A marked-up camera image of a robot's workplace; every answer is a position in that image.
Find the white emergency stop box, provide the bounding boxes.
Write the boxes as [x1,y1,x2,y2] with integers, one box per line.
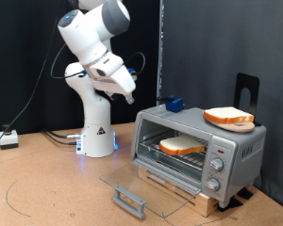
[0,123,20,151]

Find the silver oven knob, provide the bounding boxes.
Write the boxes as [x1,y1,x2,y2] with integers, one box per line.
[205,177,221,192]
[209,156,225,172]

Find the round wooden plate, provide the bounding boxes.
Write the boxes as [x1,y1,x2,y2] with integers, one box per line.
[211,121,257,134]

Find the spatula with blue grip block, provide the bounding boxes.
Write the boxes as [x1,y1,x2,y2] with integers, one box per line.
[156,94,203,113]

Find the black metal bookend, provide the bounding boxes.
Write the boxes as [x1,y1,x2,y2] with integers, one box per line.
[234,73,261,127]

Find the wooden crate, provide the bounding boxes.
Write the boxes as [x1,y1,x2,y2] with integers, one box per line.
[137,166,220,218]

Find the long black hanging cable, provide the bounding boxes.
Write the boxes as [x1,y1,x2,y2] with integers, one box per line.
[0,0,65,158]

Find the black camera cable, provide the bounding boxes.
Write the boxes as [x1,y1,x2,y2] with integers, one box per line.
[49,42,146,79]

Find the silver toaster oven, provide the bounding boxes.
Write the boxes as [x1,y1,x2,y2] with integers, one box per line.
[130,103,268,209]

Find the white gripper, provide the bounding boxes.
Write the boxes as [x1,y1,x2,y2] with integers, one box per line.
[84,53,137,105]

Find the vertical aluminium pole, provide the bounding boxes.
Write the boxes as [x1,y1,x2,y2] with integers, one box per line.
[155,0,165,106]

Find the grey backdrop curtain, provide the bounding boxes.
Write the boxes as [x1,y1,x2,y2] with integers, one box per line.
[161,0,283,213]

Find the white bread slice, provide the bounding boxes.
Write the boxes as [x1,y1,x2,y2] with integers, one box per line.
[158,135,207,156]
[203,106,255,124]

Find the wrist camera on blue mount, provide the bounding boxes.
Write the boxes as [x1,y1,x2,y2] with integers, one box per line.
[125,67,139,83]

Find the wire oven rack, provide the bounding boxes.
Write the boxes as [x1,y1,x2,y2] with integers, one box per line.
[139,129,210,172]

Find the black cable silver connector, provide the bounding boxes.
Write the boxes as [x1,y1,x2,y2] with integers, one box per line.
[41,127,83,140]

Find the black base power cable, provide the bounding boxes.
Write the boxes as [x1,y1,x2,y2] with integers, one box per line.
[44,132,79,147]

